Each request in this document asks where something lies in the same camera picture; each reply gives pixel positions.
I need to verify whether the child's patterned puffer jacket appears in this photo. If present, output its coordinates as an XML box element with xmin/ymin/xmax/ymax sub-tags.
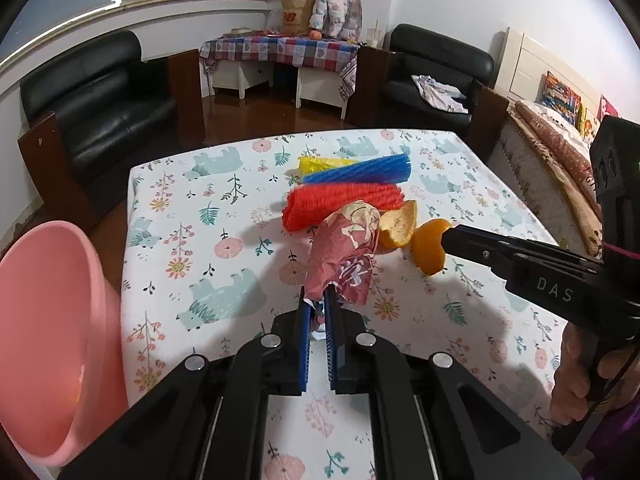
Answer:
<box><xmin>309</xmin><ymin>0</ymin><xmax>363</xmax><ymax>41</ymax></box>

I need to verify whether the pink plastic bucket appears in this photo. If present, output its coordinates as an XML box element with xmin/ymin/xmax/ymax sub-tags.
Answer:
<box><xmin>0</xmin><ymin>220</ymin><xmax>130</xmax><ymax>468</ymax></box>

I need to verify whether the patterned white cloth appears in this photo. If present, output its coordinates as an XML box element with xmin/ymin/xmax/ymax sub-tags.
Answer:
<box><xmin>411</xmin><ymin>74</ymin><xmax>471</xmax><ymax>113</ymax></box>

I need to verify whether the red foam net sleeve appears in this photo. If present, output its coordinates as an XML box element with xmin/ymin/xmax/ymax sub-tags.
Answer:
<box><xmin>281</xmin><ymin>182</ymin><xmax>403</xmax><ymax>233</ymax></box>

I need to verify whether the bed mattress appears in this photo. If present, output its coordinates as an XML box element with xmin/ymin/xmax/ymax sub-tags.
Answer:
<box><xmin>487</xmin><ymin>112</ymin><xmax>601</xmax><ymax>256</ymax></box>

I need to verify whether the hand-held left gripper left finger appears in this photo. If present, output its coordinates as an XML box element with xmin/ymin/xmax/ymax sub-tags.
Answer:
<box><xmin>59</xmin><ymin>287</ymin><xmax>313</xmax><ymax>480</ymax></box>

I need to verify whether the red printed paper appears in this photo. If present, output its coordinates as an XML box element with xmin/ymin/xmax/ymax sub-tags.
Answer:
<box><xmin>302</xmin><ymin>200</ymin><xmax>382</xmax><ymax>333</ymax></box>

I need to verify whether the yellow foam net sleeve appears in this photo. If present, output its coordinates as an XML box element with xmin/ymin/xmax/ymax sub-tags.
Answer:
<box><xmin>297</xmin><ymin>156</ymin><xmax>361</xmax><ymax>181</ymax></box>

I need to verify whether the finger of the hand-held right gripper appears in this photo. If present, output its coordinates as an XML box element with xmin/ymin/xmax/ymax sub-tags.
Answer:
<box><xmin>441</xmin><ymin>224</ymin><xmax>640</xmax><ymax>347</ymax></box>

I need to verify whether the floral bear print tablecloth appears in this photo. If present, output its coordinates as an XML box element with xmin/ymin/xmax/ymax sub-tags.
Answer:
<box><xmin>120</xmin><ymin>129</ymin><xmax>601</xmax><ymax>480</ymax></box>

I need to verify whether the person's right hand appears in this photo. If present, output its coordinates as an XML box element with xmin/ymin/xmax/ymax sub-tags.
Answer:
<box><xmin>549</xmin><ymin>320</ymin><xmax>638</xmax><ymax>423</ymax></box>

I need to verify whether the brown paper bag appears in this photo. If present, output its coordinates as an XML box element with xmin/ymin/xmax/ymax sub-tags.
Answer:
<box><xmin>280</xmin><ymin>0</ymin><xmax>317</xmax><ymax>36</ymax></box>

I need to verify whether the black leather armchair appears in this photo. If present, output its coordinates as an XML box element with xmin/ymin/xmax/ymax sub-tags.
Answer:
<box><xmin>347</xmin><ymin>23</ymin><xmax>510</xmax><ymax>166</ymax></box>
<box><xmin>17</xmin><ymin>30</ymin><xmax>206</xmax><ymax>233</ymax></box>

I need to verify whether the curved orange peel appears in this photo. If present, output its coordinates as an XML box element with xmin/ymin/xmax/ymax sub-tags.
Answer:
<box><xmin>411</xmin><ymin>219</ymin><xmax>453</xmax><ymax>277</ymax></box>

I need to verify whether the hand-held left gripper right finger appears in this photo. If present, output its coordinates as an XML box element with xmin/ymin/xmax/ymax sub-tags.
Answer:
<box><xmin>324</xmin><ymin>287</ymin><xmax>583</xmax><ymax>480</ymax></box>

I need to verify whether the yellow printed pillow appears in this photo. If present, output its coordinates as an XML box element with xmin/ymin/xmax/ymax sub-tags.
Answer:
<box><xmin>577</xmin><ymin>105</ymin><xmax>601</xmax><ymax>143</ymax></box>

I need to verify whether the cream bed headboard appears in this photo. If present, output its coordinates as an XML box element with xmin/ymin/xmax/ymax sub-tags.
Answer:
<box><xmin>495</xmin><ymin>26</ymin><xmax>608</xmax><ymax>111</ymax></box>

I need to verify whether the colourful printed pillow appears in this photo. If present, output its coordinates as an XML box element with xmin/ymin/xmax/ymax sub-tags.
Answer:
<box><xmin>541</xmin><ymin>71</ymin><xmax>583</xmax><ymax>126</ymax></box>

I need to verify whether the blue foam net sleeve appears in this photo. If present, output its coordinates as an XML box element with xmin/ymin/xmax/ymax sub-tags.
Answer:
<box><xmin>302</xmin><ymin>154</ymin><xmax>412</xmax><ymax>186</ymax></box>

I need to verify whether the checkered tablecloth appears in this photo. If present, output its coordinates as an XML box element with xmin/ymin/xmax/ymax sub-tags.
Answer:
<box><xmin>199</xmin><ymin>35</ymin><xmax>361</xmax><ymax>98</ymax></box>

